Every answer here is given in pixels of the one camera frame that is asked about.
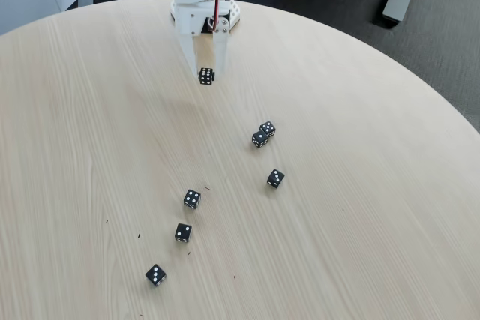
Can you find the black dice showing six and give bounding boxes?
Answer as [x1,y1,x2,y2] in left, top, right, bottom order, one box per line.
[197,67,216,87]

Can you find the black dice showing two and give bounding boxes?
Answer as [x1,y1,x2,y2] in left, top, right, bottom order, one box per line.
[174,223,193,244]

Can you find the black dice showing four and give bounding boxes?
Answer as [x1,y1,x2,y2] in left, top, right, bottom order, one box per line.
[183,189,202,210]

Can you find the black dice showing three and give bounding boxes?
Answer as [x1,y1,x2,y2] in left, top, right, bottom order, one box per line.
[145,263,167,288]
[266,169,286,190]

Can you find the black dice showing one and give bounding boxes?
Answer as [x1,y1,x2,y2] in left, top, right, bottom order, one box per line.
[251,130,270,149]

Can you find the black dice showing five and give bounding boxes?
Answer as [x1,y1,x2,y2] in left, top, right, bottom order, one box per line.
[259,121,277,139]

